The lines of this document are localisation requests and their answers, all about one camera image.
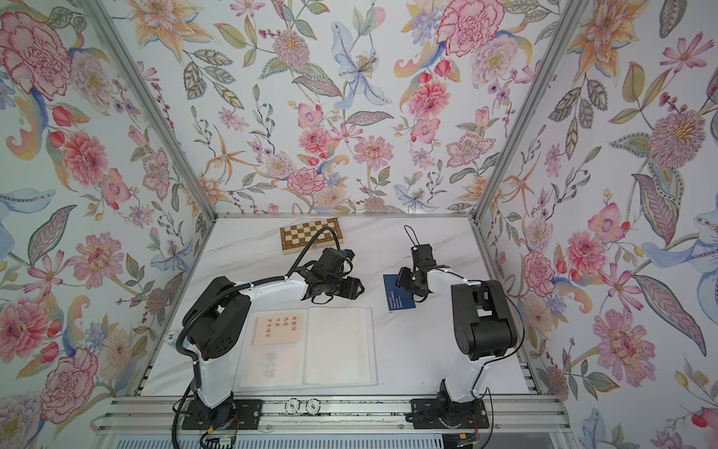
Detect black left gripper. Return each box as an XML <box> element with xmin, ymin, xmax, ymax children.
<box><xmin>323</xmin><ymin>274</ymin><xmax>368</xmax><ymax>297</ymax></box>

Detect dark blue card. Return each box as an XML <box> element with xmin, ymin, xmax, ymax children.
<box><xmin>383</xmin><ymin>274</ymin><xmax>416</xmax><ymax>312</ymax></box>

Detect white photo album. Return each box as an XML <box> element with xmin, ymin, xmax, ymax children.
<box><xmin>234</xmin><ymin>307</ymin><xmax>377</xmax><ymax>391</ymax></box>

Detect pale beige card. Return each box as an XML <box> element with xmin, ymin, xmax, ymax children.
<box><xmin>252</xmin><ymin>310</ymin><xmax>307</xmax><ymax>346</ymax></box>

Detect beige card red characters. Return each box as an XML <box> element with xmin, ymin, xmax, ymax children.
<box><xmin>242</xmin><ymin>347</ymin><xmax>303</xmax><ymax>387</ymax></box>

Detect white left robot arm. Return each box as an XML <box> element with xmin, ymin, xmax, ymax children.
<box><xmin>174</xmin><ymin>248</ymin><xmax>364</xmax><ymax>410</ymax></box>

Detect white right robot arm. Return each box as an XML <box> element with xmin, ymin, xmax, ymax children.
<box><xmin>396</xmin><ymin>244</ymin><xmax>520</xmax><ymax>407</ymax></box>

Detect wooden folding chess board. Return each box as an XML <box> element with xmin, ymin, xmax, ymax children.
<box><xmin>280</xmin><ymin>218</ymin><xmax>343</xmax><ymax>254</ymax></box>

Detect small blue white object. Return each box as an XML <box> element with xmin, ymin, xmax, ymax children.
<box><xmin>165</xmin><ymin>331</ymin><xmax>179</xmax><ymax>344</ymax></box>

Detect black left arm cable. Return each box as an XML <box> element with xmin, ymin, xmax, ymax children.
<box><xmin>170</xmin><ymin>225</ymin><xmax>343</xmax><ymax>449</ymax></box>

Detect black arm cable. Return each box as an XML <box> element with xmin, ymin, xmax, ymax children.
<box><xmin>403</xmin><ymin>224</ymin><xmax>525</xmax><ymax>449</ymax></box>
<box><xmin>170</xmin><ymin>225</ymin><xmax>343</xmax><ymax>449</ymax></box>

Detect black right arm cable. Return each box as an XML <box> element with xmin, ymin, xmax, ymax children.
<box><xmin>403</xmin><ymin>224</ymin><xmax>525</xmax><ymax>449</ymax></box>

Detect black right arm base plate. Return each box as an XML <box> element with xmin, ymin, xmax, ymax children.
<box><xmin>405</xmin><ymin>398</ymin><xmax>490</xmax><ymax>430</ymax></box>

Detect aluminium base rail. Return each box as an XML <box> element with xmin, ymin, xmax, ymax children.
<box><xmin>90</xmin><ymin>395</ymin><xmax>577</xmax><ymax>448</ymax></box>

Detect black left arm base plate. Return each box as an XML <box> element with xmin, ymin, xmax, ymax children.
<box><xmin>181</xmin><ymin>398</ymin><xmax>264</xmax><ymax>431</ymax></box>

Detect aluminium corner post right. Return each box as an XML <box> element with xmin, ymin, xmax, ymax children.
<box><xmin>471</xmin><ymin>0</ymin><xmax>586</xmax><ymax>225</ymax></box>

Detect aluminium corner post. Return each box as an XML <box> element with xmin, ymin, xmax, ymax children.
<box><xmin>471</xmin><ymin>0</ymin><xmax>586</xmax><ymax>225</ymax></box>
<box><xmin>80</xmin><ymin>0</ymin><xmax>218</xmax><ymax>226</ymax></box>

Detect aluminium corner post left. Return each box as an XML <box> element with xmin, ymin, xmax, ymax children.
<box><xmin>80</xmin><ymin>0</ymin><xmax>218</xmax><ymax>226</ymax></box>

